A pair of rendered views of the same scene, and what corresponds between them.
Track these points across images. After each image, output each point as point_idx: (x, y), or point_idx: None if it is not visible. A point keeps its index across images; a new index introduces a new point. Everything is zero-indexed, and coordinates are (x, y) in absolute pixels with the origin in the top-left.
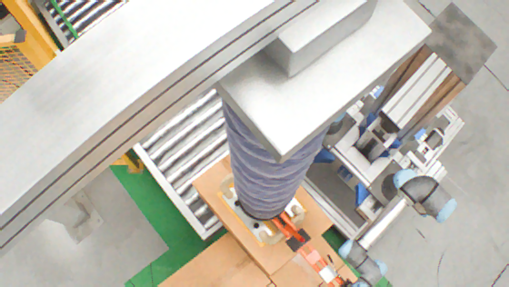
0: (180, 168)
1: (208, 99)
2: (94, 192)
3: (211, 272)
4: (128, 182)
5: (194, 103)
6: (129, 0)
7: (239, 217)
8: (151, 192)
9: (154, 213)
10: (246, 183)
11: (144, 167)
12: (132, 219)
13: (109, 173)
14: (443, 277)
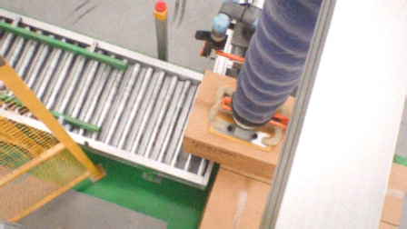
0: (149, 142)
1: (136, 75)
2: (71, 219)
3: (227, 210)
4: (98, 190)
5: (127, 85)
6: (4, 27)
7: (238, 138)
8: (124, 185)
9: (137, 202)
10: (291, 64)
11: (105, 169)
12: (121, 219)
13: (75, 194)
14: (402, 114)
